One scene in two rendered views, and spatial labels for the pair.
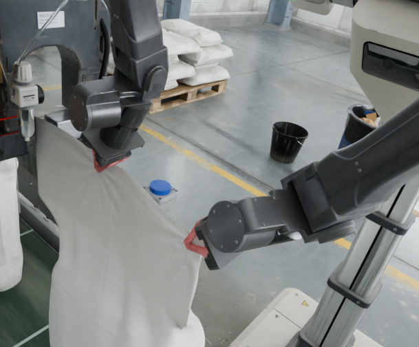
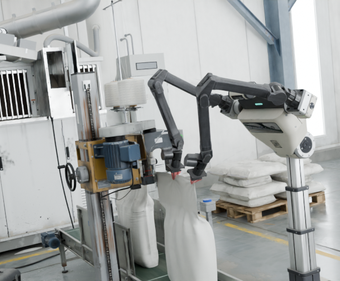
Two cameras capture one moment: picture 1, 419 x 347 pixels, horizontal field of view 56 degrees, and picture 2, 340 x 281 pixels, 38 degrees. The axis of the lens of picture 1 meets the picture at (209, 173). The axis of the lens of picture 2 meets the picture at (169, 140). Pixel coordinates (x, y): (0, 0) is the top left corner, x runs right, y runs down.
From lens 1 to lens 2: 2.38 m
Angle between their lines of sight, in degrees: 36
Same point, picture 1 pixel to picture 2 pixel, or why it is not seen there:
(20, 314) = (157, 272)
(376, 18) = (242, 116)
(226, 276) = not seen: outside the picture
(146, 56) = (176, 138)
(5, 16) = (146, 141)
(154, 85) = (180, 145)
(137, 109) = (177, 153)
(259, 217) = (189, 156)
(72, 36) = (165, 144)
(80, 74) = not seen: hidden behind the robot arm
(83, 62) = not seen: hidden behind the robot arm
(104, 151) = (172, 168)
